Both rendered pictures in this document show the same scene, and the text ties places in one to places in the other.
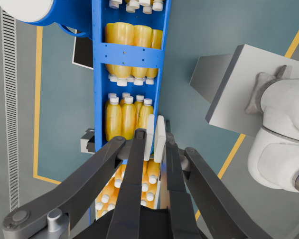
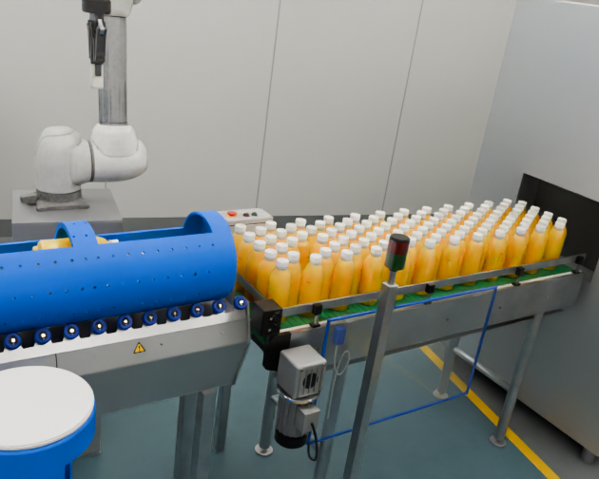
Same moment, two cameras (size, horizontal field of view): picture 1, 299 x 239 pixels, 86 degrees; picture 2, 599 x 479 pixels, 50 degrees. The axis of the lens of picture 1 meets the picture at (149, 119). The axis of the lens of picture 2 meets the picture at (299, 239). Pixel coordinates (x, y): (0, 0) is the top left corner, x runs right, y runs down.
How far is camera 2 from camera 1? 1.89 m
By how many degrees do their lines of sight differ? 59
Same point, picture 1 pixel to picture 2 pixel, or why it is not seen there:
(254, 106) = (77, 201)
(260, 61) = (25, 213)
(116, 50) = (74, 227)
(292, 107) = (63, 149)
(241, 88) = (63, 214)
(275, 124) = (84, 159)
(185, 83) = (100, 460)
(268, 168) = (125, 143)
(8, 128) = not seen: outside the picture
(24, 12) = (76, 391)
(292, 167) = (110, 128)
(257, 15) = not seen: outside the picture
